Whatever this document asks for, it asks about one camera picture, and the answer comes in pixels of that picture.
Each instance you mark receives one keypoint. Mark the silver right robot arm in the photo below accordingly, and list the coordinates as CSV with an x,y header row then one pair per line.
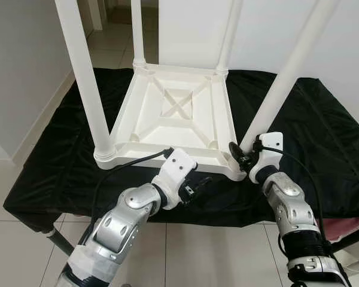
x,y
290,200

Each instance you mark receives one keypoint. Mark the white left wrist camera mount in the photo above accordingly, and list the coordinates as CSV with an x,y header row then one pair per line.
x,y
179,167

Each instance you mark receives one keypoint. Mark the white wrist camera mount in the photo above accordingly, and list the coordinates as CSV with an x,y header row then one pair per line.
x,y
179,167
272,143

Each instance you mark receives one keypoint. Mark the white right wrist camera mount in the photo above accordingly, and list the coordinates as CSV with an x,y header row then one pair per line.
x,y
272,143

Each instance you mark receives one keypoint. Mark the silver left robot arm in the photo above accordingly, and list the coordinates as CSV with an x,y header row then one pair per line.
x,y
116,230

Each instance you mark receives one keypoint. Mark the white door frame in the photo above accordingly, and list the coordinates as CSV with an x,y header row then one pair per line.
x,y
96,13

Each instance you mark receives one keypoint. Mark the pink cushion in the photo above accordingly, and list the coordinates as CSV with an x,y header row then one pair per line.
x,y
344,226

